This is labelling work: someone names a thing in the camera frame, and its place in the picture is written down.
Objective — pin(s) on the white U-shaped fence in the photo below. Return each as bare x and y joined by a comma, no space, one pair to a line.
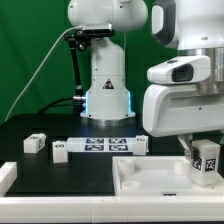
96,210

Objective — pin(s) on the white square tabletop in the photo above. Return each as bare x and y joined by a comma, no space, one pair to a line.
162,176

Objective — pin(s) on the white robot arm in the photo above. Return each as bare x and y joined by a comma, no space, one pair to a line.
194,28

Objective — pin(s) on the white base with AprilTags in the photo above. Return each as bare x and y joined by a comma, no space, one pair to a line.
94,144

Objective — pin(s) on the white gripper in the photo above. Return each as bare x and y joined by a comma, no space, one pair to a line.
179,109

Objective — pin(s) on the black camera on mount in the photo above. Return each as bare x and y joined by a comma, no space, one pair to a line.
97,30

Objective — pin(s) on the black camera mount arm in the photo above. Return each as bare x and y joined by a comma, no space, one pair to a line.
78,99

